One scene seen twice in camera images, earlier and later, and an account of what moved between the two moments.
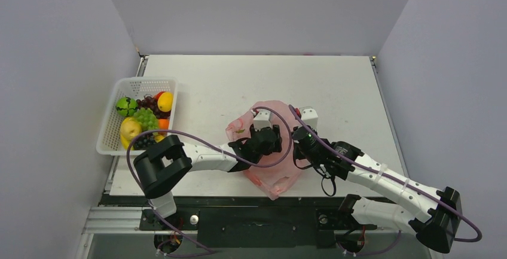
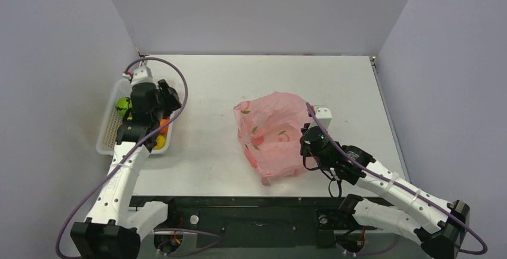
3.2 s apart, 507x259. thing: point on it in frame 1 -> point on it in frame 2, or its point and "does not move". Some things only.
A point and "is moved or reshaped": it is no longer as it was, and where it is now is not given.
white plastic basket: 109,141 does not move
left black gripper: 275,147 -> 171,100
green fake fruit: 127,106 does not move
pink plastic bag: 275,171 is moved or reshaped
